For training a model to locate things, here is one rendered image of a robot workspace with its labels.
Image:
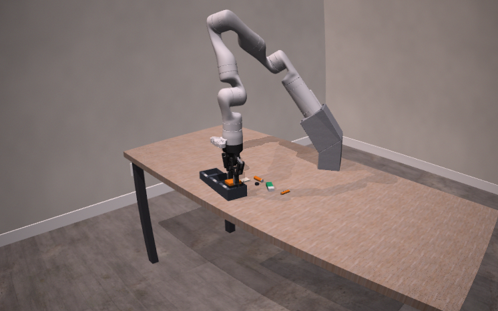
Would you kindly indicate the green and white eraser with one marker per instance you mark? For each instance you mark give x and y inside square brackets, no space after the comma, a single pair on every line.
[269,186]

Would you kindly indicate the dark grey three-compartment bin rack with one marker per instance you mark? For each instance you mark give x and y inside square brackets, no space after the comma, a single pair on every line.
[216,180]

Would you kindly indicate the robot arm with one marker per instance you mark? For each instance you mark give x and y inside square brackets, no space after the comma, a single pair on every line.
[253,44]

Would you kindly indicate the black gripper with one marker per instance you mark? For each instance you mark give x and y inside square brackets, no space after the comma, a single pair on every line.
[231,159]

